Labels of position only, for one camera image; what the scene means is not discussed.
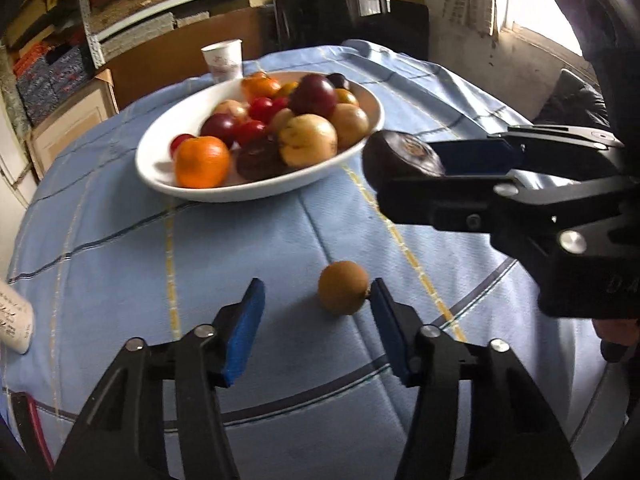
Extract white metal shelf rack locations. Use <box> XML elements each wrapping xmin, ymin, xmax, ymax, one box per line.
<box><xmin>75</xmin><ymin>0</ymin><xmax>418</xmax><ymax>68</ymax></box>

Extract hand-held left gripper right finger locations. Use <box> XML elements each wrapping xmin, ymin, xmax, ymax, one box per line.
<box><xmin>369</xmin><ymin>277</ymin><xmax>581</xmax><ymax>480</ymax></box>

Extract brown cardboard sheet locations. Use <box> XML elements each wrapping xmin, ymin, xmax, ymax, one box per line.
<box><xmin>95</xmin><ymin>7</ymin><xmax>281</xmax><ymax>111</ymax></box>

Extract blue patterned storage boxes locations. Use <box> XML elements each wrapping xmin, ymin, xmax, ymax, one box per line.
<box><xmin>15</xmin><ymin>42</ymin><xmax>96</xmax><ymax>126</ymax></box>

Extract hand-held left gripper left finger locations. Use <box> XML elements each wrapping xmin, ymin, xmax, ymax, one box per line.
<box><xmin>52</xmin><ymin>277</ymin><xmax>267</xmax><ymax>480</ymax></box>

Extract printed paper cup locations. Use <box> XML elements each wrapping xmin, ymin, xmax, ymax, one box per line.
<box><xmin>201</xmin><ymin>39</ymin><xmax>244</xmax><ymax>84</ymax></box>

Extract white beverage can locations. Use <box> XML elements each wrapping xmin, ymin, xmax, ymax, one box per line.
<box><xmin>0</xmin><ymin>280</ymin><xmax>35</xmax><ymax>356</ymax></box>

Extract white door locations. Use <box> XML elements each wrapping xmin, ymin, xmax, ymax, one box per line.
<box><xmin>0</xmin><ymin>110</ymin><xmax>38</xmax><ymax>206</ymax></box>

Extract black panel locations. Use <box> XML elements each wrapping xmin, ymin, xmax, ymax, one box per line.
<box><xmin>272</xmin><ymin>0</ymin><xmax>431</xmax><ymax>61</ymax></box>

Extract dark purple round fruit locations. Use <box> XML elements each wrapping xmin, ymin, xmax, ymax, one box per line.
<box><xmin>287</xmin><ymin>73</ymin><xmax>337</xmax><ymax>118</ymax></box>
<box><xmin>200</xmin><ymin>112</ymin><xmax>240</xmax><ymax>148</ymax></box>

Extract brown round fruit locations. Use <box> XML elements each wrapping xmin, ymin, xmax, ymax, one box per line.
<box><xmin>318</xmin><ymin>260</ymin><xmax>372</xmax><ymax>317</ymax></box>

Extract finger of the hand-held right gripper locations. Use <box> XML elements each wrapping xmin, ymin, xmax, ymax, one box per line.
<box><xmin>429</xmin><ymin>126</ymin><xmax>626</xmax><ymax>183</ymax></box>
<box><xmin>375</xmin><ymin>170</ymin><xmax>566</xmax><ymax>241</ymax></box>

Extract beige framed panel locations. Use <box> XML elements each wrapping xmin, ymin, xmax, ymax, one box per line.
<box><xmin>25</xmin><ymin>77</ymin><xmax>121</xmax><ymax>181</ymax></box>

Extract person's right hand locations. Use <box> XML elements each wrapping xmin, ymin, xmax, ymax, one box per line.
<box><xmin>595</xmin><ymin>317</ymin><xmax>640</xmax><ymax>363</ymax></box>

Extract person's dark clothing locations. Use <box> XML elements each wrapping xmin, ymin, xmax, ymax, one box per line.
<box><xmin>551</xmin><ymin>0</ymin><xmax>640</xmax><ymax>141</ymax></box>

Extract spotted tan round fruit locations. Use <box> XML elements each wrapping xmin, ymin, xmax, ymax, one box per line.
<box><xmin>278</xmin><ymin>113</ymin><xmax>339</xmax><ymax>170</ymax></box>

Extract bright window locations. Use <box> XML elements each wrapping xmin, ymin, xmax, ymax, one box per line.
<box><xmin>492</xmin><ymin>0</ymin><xmax>601</xmax><ymax>68</ymax></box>

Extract large mandarin orange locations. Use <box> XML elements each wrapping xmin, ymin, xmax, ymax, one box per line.
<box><xmin>174</xmin><ymin>135</ymin><xmax>232</xmax><ymax>189</ymax></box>

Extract red-edged black object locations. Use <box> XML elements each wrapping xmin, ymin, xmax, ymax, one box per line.
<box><xmin>10</xmin><ymin>391</ymin><xmax>56</xmax><ymax>473</ymax></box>

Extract white plate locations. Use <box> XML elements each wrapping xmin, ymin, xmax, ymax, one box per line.
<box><xmin>135</xmin><ymin>71</ymin><xmax>386</xmax><ymax>203</ymax></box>

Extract black puffy jacket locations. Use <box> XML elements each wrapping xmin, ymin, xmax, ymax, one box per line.
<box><xmin>532</xmin><ymin>67</ymin><xmax>608</xmax><ymax>133</ymax></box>

